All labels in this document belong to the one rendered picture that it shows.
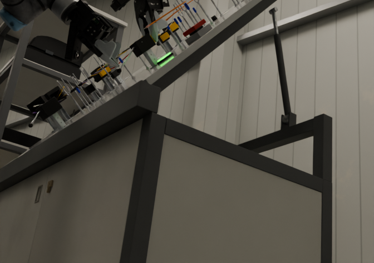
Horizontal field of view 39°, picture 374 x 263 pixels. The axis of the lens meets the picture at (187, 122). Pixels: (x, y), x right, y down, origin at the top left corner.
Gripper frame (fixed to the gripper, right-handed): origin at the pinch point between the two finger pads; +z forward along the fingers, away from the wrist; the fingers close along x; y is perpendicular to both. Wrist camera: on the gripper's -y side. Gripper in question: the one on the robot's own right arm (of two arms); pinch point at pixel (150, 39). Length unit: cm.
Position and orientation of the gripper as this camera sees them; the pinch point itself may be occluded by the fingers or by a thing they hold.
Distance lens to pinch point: 159.3
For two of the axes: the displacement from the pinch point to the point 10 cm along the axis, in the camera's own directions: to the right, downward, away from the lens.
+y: 8.4, -1.7, 5.1
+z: 2.4, 9.7, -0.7
